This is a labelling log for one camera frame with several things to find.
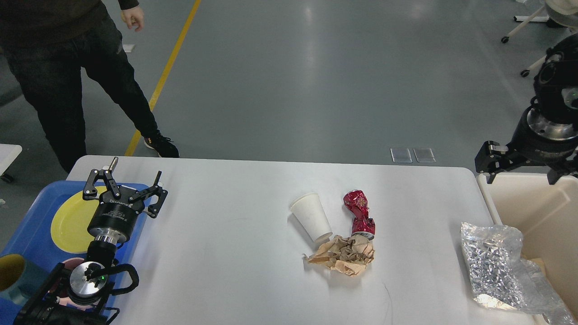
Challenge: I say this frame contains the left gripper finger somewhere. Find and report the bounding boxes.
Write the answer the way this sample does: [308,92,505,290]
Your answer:
[82,157,121,202]
[128,172,168,218]

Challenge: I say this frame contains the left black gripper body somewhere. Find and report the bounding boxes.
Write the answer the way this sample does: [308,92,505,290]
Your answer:
[87,192,145,244]

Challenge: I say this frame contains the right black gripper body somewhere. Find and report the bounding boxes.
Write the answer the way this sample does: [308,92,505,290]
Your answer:
[508,108,577,165]

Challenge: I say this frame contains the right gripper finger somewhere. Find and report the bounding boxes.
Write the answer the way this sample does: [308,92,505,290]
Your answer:
[475,141,524,184]
[547,158,578,185]

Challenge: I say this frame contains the yellow round plate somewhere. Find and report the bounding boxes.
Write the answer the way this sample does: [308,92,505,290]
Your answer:
[50,192,99,254]

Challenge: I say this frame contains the pink ribbed mug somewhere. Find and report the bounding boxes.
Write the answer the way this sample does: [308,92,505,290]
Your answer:
[49,257,89,311]

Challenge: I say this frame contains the dark teal mug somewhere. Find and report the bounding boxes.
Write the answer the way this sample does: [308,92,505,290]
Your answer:
[0,254,49,306]

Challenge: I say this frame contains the clear plastic wrap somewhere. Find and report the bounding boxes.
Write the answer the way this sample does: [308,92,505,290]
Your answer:
[461,222,527,311]

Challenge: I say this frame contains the aluminium foil sheet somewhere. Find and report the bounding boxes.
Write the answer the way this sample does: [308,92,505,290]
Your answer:
[521,259,577,325]

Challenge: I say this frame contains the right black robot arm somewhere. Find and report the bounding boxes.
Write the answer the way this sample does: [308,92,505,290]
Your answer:
[475,34,578,185]

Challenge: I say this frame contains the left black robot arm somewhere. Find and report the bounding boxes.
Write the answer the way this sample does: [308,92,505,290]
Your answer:
[13,157,168,325]

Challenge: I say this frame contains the beige plastic bin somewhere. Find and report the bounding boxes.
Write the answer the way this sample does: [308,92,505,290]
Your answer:
[477,172,578,316]

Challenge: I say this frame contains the blue plastic tray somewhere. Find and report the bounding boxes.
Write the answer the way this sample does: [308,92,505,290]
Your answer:
[0,181,152,325]

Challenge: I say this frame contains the white side table corner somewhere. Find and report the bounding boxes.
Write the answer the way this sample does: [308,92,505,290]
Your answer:
[0,144,23,183]

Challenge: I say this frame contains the white rolling stand legs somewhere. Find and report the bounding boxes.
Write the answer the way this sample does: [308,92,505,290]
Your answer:
[500,0,578,78]

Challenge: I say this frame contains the crushed red can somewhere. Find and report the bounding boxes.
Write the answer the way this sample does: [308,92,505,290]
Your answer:
[343,190,376,241]

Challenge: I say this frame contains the white paper cup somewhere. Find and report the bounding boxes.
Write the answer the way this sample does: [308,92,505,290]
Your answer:
[290,193,333,244]

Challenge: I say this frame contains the person in dark clothes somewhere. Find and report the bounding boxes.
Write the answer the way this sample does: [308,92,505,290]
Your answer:
[0,0,180,172]

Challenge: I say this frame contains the crumpled brown paper ball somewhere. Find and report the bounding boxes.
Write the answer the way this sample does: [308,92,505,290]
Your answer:
[305,235,374,276]

